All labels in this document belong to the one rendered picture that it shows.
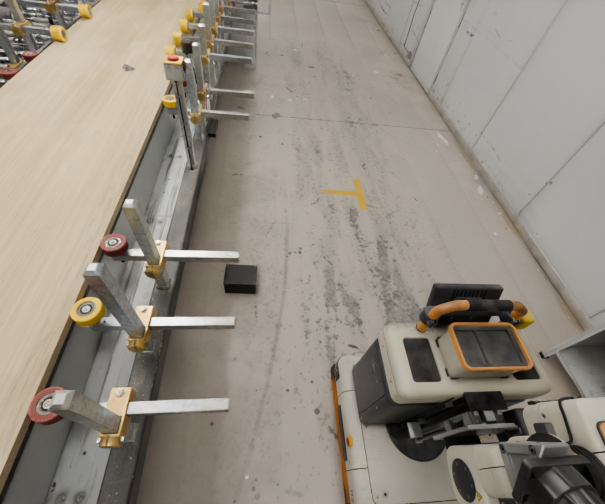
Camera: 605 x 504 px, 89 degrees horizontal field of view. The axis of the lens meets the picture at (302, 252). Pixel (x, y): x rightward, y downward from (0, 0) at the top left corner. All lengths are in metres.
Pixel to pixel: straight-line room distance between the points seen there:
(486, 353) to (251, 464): 1.17
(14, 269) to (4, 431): 0.47
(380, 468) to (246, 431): 0.65
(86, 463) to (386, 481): 1.07
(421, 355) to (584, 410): 0.49
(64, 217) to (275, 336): 1.20
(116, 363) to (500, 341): 1.29
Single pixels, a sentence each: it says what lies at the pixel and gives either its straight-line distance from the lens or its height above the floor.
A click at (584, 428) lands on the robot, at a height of 1.22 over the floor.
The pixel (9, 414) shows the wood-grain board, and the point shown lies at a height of 0.90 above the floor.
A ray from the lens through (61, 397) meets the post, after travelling 0.77.
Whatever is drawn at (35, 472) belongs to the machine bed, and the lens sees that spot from 1.20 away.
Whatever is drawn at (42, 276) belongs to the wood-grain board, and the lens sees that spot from 1.22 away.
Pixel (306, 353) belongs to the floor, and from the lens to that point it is 1.91.
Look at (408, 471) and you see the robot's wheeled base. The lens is 1.62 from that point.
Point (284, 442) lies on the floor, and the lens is 1.79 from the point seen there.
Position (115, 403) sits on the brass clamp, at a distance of 1.03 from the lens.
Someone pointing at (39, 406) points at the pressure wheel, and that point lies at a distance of 1.02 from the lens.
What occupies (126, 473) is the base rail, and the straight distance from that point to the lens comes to 1.13.
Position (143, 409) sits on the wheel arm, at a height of 0.83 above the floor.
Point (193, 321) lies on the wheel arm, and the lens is 1.07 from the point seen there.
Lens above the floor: 1.77
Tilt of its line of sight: 51 degrees down
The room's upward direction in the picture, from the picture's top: 12 degrees clockwise
